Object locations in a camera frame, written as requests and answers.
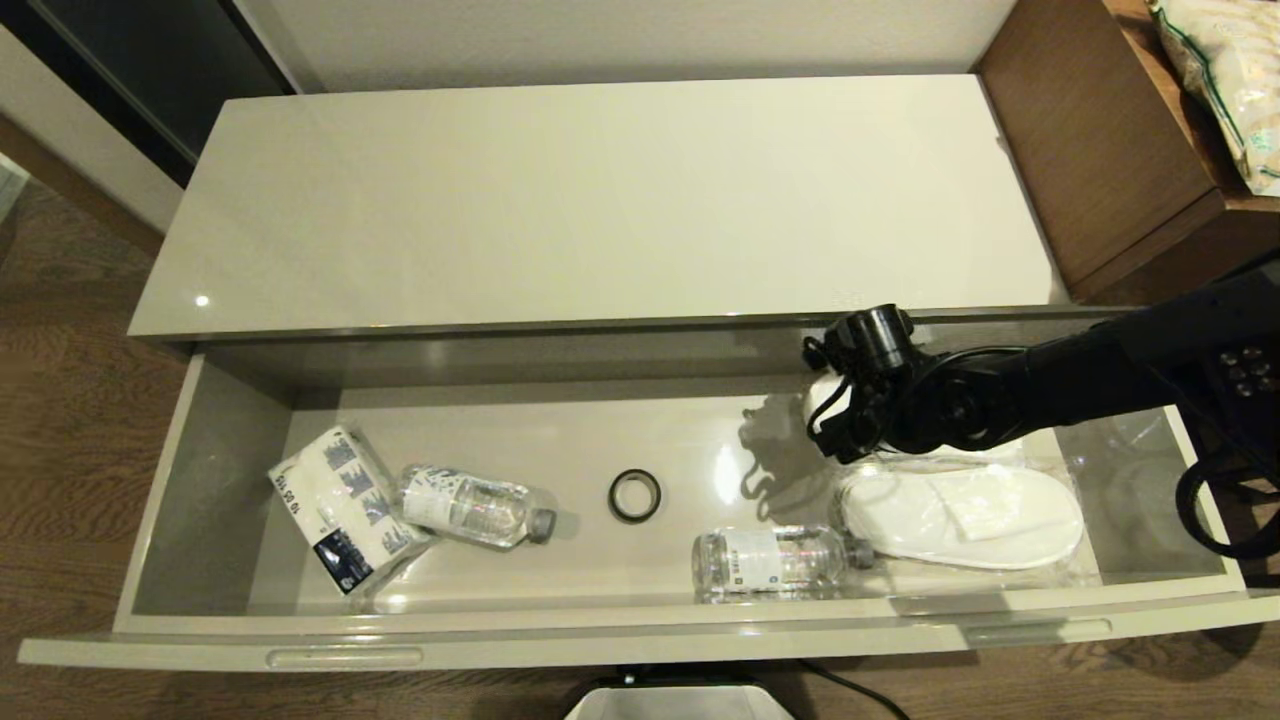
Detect bagged white slippers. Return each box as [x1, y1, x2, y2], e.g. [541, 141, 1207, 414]
[820, 462, 1093, 583]
[803, 372, 1026, 467]

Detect clear water bottle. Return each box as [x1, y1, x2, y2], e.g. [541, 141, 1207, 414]
[692, 527, 876, 604]
[398, 466, 557, 550]

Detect beige long drawer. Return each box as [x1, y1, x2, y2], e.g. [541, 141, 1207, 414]
[18, 315, 1280, 669]

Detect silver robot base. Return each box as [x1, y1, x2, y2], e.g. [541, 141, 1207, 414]
[565, 662, 796, 720]

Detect beige glossy cabinet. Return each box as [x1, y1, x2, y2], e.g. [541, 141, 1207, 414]
[128, 75, 1181, 346]

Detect brown wooden desk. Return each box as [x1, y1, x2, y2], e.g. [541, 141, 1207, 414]
[975, 0, 1280, 311]

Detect clear plastic snack bag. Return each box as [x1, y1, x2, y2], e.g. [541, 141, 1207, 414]
[1150, 0, 1280, 198]

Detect white blue tissue pack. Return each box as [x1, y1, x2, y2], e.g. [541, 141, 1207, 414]
[268, 427, 436, 596]

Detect black glass panel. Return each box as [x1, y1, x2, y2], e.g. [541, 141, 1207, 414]
[0, 0, 296, 191]

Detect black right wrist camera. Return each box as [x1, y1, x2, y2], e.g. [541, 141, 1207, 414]
[803, 335, 851, 377]

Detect black tape ring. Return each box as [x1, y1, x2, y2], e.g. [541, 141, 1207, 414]
[607, 468, 662, 524]

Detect black base cable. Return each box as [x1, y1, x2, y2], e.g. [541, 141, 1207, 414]
[795, 655, 911, 720]

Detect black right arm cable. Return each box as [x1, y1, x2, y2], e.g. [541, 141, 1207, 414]
[1173, 430, 1280, 561]

